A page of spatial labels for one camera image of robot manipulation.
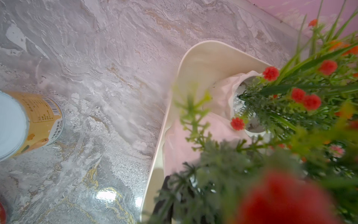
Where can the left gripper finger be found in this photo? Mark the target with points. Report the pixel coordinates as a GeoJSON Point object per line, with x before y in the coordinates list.
{"type": "Point", "coordinates": [161, 204]}

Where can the red flower pot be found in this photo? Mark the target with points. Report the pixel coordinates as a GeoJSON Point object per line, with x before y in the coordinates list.
{"type": "Point", "coordinates": [318, 96]}

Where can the white plastic storage box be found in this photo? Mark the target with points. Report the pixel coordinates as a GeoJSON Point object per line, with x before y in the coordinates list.
{"type": "Point", "coordinates": [210, 66]}

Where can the pink flower pot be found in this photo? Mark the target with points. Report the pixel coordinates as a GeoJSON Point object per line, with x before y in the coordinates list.
{"type": "Point", "coordinates": [297, 181]}

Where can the white round can top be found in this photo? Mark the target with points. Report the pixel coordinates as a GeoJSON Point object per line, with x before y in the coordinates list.
{"type": "Point", "coordinates": [28, 121]}

